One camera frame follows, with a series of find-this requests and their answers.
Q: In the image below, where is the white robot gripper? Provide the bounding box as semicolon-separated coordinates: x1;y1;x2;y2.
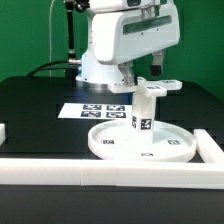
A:
92;4;180;86

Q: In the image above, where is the white cross-shaped table base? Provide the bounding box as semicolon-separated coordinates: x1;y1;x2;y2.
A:
108;77;182;97

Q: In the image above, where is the white round table top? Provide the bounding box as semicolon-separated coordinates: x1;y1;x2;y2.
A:
88;120;196;162

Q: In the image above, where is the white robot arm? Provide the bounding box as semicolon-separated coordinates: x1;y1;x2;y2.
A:
77;0;180;89

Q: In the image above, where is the white marker sheet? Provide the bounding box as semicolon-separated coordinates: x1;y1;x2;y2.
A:
58;103;132;120

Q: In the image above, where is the white right fence bar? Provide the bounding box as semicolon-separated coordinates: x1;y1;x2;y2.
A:
194;129;224;164

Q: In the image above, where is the white fence bar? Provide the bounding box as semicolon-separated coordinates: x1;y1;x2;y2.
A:
0;158;224;190
194;129;224;164

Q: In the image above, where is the white left fence block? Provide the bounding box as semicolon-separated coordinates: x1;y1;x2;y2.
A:
0;123;6;146

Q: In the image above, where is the white front fence bar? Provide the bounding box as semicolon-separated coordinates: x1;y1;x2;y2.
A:
0;158;224;190

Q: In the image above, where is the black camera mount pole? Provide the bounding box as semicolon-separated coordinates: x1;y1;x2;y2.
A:
63;0;90;62

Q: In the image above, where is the grey thin cable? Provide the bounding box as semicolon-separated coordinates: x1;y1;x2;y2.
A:
48;0;58;78

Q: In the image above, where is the black cable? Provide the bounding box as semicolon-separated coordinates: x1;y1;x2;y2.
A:
27;59;82;78

